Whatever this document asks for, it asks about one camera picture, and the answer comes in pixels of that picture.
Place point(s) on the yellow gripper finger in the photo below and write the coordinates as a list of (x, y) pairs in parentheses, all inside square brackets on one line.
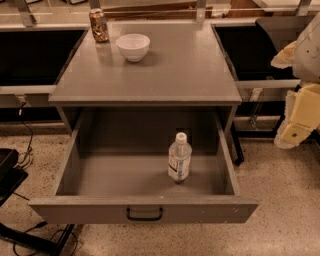
[(285, 57), (302, 116)]

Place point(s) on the clear plastic water bottle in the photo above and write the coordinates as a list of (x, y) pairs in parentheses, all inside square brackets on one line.
[(179, 158)]

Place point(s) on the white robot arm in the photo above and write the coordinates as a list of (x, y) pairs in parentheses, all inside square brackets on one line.
[(306, 65)]

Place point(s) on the grey cabinet with counter top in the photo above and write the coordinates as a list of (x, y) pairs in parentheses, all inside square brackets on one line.
[(184, 66)]

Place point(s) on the open grey top drawer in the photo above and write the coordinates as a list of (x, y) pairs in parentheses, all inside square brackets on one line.
[(119, 160)]

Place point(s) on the white ceramic bowl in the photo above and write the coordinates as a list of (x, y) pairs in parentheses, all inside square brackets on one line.
[(133, 47)]

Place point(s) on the patterned drink can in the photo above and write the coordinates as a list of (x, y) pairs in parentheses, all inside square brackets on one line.
[(98, 25)]

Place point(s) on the black drawer handle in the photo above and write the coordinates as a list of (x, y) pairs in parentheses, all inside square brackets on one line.
[(144, 215)]

